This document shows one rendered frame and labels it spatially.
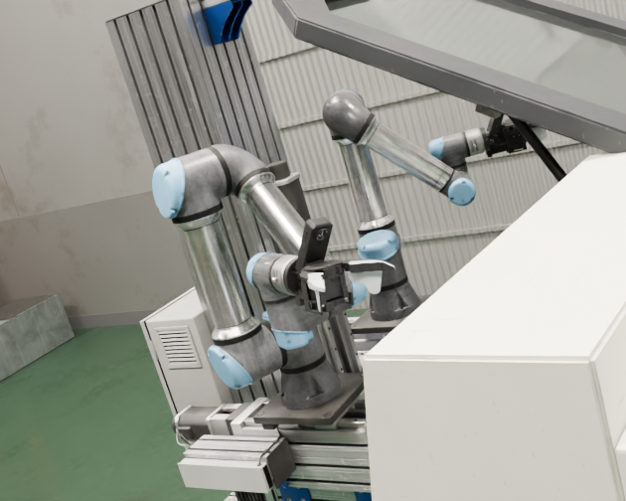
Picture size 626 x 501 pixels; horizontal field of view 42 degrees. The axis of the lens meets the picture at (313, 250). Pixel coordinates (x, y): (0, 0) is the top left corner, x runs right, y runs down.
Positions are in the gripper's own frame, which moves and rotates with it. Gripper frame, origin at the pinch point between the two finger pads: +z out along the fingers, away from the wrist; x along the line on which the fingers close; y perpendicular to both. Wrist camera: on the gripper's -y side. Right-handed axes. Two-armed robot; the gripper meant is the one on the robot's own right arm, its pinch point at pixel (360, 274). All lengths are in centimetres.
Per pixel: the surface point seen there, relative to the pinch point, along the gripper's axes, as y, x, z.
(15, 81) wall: -88, -95, -592
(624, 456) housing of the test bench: 3, 24, 69
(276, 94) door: -39, -205, -367
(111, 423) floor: 140, -52, -370
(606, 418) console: 0, 25, 68
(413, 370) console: -4, 32, 53
